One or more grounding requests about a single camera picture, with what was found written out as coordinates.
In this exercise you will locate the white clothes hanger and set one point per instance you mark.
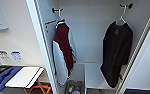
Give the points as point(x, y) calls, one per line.
point(121, 18)
point(60, 20)

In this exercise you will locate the white blue wall sticker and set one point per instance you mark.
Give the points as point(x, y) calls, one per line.
point(3, 55)
point(16, 56)

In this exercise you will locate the white bin lid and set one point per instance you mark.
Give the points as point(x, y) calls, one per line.
point(26, 76)

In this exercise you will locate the white inner shelf unit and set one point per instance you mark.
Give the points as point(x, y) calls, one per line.
point(92, 76)

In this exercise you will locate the black garment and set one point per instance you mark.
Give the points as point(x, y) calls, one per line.
point(116, 53)

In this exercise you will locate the white wardrobe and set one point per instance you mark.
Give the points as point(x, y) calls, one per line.
point(87, 40)

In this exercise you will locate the black wardrobe hook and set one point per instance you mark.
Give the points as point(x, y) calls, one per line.
point(128, 5)
point(55, 10)

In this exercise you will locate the brown cardboard box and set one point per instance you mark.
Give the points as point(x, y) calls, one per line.
point(74, 87)

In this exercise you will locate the maroon and white jacket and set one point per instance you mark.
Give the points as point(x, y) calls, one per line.
point(63, 46)

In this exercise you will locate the white orange paper label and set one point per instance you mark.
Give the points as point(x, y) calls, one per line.
point(49, 25)

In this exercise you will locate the white wardrobe door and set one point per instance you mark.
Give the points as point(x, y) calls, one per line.
point(37, 50)
point(144, 56)

